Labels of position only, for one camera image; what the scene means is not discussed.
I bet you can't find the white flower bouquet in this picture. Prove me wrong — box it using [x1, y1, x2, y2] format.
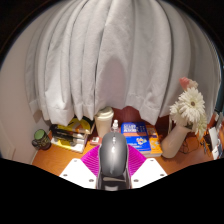
[169, 77, 208, 136]

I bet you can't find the red-brown book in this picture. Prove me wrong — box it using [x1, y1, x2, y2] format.
[89, 135, 104, 147]

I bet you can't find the cream tumbler with lid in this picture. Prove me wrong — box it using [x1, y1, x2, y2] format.
[94, 106, 115, 138]

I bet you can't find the white curtain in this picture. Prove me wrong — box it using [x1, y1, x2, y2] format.
[24, 0, 221, 127]

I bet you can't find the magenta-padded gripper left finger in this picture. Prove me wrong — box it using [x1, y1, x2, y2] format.
[59, 143, 102, 190]

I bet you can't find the dark grey computer mouse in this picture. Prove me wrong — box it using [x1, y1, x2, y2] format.
[98, 130, 129, 178]

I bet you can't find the black cable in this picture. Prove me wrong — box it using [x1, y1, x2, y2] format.
[179, 134, 205, 155]

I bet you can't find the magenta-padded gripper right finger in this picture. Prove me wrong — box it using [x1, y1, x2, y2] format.
[126, 143, 168, 190]

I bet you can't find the cream ceramic jug vase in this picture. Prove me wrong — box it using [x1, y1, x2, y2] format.
[160, 116, 193, 159]

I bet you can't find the blue book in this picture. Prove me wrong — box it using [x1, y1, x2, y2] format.
[120, 121, 153, 153]

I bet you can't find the orange book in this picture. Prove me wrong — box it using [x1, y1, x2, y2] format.
[145, 124, 164, 158]

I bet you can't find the clear spray bottle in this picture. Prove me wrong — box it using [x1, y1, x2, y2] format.
[110, 119, 120, 134]

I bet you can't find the dark mug with green inside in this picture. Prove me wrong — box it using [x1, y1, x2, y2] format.
[31, 128, 52, 151]

